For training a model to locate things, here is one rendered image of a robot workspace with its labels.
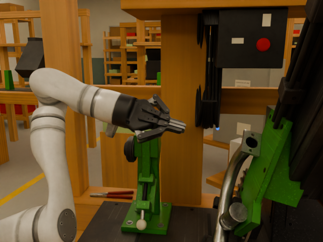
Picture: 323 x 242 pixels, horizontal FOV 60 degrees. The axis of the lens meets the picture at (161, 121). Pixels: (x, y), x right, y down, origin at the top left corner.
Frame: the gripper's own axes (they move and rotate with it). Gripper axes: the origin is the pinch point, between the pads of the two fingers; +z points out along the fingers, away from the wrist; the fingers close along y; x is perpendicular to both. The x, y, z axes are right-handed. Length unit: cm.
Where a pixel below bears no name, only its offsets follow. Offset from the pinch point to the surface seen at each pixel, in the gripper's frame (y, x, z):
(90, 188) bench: -7, 54, -26
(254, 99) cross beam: 30.3, 21.0, 21.6
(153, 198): -10.9, 24.2, -0.9
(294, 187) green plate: -8.0, -4.6, 24.7
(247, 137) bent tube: 1.3, -2.1, 15.3
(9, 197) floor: 0, 235, -144
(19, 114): 162, 420, -303
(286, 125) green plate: -1.0, -13.4, 18.7
